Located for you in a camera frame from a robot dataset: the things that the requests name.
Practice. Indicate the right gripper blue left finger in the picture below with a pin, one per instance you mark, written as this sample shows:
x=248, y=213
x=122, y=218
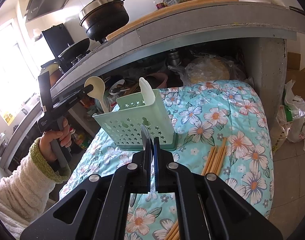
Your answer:
x=141, y=177

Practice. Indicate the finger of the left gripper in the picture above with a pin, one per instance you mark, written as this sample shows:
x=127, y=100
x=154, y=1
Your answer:
x=84, y=91

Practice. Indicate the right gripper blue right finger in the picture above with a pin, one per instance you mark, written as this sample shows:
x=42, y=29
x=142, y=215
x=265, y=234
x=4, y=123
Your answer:
x=164, y=178

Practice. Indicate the white plastic ladle spoon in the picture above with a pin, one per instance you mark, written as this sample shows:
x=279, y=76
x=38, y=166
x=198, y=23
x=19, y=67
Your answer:
x=98, y=91

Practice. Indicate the wooden chopstick three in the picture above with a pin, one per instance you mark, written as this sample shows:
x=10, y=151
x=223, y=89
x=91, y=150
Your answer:
x=217, y=159

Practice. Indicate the wooden chopstick five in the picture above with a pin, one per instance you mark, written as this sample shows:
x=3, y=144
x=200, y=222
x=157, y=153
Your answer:
x=174, y=233

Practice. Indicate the wooden chopstick one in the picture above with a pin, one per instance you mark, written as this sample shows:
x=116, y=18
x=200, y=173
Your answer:
x=209, y=159

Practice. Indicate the wooden chopstick four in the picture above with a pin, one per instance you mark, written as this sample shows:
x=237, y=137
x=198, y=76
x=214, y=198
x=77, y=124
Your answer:
x=222, y=155

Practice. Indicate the small metal spoon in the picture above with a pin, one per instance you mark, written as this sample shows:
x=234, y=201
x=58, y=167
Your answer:
x=146, y=137

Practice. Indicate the white fleece sleeve forearm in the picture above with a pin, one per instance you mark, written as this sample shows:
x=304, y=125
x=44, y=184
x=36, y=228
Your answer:
x=24, y=194

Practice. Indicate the person left hand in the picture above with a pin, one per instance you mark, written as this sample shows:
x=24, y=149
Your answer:
x=64, y=137

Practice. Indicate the stack of bowls under counter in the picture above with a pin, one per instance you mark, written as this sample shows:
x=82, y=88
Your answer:
x=118, y=86

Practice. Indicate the cooking oil bottle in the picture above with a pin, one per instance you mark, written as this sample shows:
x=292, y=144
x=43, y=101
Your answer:
x=80, y=138

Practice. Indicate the stacked enamel pots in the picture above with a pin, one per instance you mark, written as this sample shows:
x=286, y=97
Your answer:
x=54, y=70

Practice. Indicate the black frying pan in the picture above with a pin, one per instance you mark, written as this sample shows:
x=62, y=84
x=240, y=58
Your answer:
x=70, y=54

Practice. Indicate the green plastic utensil caddy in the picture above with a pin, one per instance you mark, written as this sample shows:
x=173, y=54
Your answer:
x=123, y=126

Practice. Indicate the black box appliance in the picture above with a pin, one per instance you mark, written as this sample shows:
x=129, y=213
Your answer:
x=58, y=39

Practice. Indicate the black stock pot with lid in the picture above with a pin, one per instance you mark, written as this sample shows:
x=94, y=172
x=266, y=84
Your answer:
x=100, y=18

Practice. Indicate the floral quilted cloth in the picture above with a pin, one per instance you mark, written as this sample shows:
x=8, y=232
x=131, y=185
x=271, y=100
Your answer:
x=202, y=115

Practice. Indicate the sauce bottle red label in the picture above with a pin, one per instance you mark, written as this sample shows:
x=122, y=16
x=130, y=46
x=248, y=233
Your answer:
x=159, y=4

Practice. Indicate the wooden cutting board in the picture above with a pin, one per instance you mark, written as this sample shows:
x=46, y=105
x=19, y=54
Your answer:
x=167, y=11

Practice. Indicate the white plastic bags pile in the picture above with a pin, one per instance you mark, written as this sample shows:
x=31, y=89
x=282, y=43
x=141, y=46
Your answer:
x=289, y=123

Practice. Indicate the cardboard box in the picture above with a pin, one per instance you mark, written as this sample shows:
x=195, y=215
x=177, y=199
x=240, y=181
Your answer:
x=296, y=74

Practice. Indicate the black camera box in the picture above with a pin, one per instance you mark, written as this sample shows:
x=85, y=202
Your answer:
x=45, y=94

